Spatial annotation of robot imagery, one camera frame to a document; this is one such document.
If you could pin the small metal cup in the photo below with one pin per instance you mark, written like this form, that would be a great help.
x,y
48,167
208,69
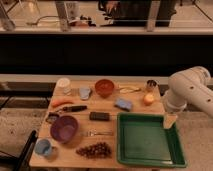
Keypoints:
x,y
150,85

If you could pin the silver metal fork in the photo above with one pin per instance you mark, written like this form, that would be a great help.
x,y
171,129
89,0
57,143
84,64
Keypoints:
x,y
93,133

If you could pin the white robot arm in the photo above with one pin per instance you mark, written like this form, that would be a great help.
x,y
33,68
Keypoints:
x,y
187,86

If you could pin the small black measuring cup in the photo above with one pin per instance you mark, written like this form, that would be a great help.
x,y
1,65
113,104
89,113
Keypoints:
x,y
52,117

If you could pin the green plastic tray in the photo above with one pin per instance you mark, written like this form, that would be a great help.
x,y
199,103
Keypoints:
x,y
142,141

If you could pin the orange carrot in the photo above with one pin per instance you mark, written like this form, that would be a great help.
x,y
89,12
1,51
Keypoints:
x,y
56,103

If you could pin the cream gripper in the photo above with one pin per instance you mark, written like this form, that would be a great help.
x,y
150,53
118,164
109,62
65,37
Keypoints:
x,y
169,120

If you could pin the white plastic bottle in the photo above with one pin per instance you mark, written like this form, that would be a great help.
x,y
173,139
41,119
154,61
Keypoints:
x,y
64,85

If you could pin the yellow apple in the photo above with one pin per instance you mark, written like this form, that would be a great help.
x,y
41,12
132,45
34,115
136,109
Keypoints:
x,y
148,99

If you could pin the black rectangular block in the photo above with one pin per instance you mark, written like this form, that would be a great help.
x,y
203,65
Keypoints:
x,y
99,116

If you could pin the wooden board table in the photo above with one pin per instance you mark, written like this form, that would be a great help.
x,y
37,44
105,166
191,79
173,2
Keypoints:
x,y
66,156

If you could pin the bunch of dark grapes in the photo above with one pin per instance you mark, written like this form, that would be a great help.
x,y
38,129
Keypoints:
x,y
98,150

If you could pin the black handled knife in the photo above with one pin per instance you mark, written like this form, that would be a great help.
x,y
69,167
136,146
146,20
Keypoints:
x,y
72,109

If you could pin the light blue toy shoe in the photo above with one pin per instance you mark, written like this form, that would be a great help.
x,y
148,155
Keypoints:
x,y
85,93

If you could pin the purple plastic bowl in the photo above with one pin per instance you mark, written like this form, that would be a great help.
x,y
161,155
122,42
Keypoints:
x,y
64,128

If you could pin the blue sponge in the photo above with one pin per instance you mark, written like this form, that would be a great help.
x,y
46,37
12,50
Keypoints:
x,y
123,104

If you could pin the blue plastic cup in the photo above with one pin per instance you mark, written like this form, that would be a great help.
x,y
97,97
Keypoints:
x,y
43,147

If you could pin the black stand leg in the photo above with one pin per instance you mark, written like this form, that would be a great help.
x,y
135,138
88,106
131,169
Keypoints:
x,y
31,139

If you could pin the red orange bowl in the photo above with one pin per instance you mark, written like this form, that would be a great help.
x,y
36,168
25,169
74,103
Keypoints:
x,y
104,87

